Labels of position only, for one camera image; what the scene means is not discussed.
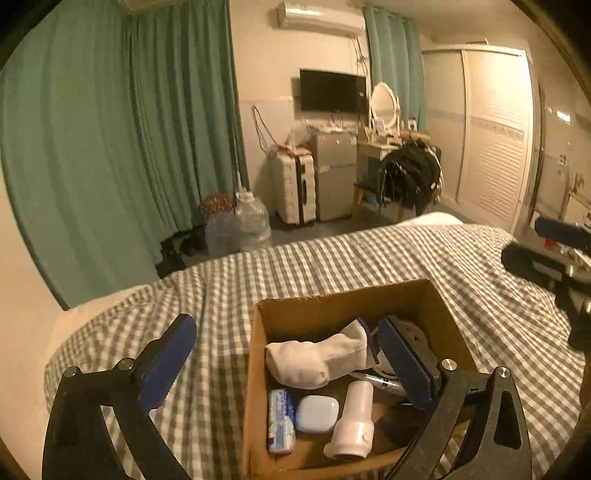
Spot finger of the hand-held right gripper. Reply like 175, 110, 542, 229
501, 243, 591, 295
534, 217, 591, 253

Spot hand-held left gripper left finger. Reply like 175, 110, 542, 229
42, 314, 198, 480

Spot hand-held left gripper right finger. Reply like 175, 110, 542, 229
379, 315, 533, 480

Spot silver pen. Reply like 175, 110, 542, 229
359, 372, 403, 394

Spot black round object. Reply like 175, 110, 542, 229
380, 401, 428, 449

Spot white cylindrical device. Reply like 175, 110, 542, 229
322, 379, 375, 462

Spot pale blue rounded case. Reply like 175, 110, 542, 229
295, 394, 341, 433

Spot white sock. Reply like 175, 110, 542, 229
264, 318, 370, 389

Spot cardboard box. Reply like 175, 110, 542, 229
242, 278, 479, 479

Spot blue white tissue pack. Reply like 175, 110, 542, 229
267, 387, 297, 453

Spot checked blanket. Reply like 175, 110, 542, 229
44, 224, 585, 480

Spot white louvred wardrobe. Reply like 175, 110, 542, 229
422, 44, 541, 234

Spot dark shoes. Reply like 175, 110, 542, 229
158, 225, 207, 274

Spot clear water jug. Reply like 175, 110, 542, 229
235, 191, 273, 253
205, 212, 241, 257

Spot black jacket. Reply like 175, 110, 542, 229
378, 140, 443, 216

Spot floral bag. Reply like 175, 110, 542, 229
199, 193, 234, 217

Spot wooden chair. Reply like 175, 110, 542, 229
353, 179, 403, 221

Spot dressing table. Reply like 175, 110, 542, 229
356, 131, 431, 185

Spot small silver fridge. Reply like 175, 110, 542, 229
309, 130, 359, 222

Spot white ribbed suitcase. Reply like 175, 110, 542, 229
272, 147, 319, 226

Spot white oval mirror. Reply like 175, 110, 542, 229
369, 82, 400, 133

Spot narrow green curtain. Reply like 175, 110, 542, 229
363, 4, 426, 136

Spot clear plastic bag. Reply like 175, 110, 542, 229
288, 126, 313, 149

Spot white air conditioner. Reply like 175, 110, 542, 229
276, 1, 366, 36

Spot hanging wall cables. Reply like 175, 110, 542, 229
251, 104, 278, 156

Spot black wall television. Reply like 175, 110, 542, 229
298, 68, 368, 113

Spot air conditioner cable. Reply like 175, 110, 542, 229
353, 36, 370, 75

